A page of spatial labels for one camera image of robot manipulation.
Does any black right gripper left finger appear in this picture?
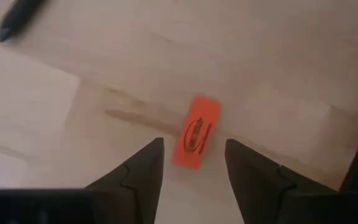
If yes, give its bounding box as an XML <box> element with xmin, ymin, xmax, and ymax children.
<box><xmin>85</xmin><ymin>138</ymin><xmax>165</xmax><ymax>224</ymax></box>

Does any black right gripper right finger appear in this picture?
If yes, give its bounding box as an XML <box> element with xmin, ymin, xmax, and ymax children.
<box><xmin>224</xmin><ymin>139</ymin><xmax>338</xmax><ymax>224</ymax></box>

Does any orange printed eraser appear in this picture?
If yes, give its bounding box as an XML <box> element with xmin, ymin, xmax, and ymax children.
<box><xmin>170</xmin><ymin>95</ymin><xmax>223</xmax><ymax>171</ymax></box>

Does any pale pink sticky notes pad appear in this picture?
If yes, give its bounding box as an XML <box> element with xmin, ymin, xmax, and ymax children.
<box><xmin>0</xmin><ymin>39</ymin><xmax>81</xmax><ymax>190</ymax></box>

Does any black marker pen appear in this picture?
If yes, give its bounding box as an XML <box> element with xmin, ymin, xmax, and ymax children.
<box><xmin>0</xmin><ymin>0</ymin><xmax>49</xmax><ymax>44</ymax></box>

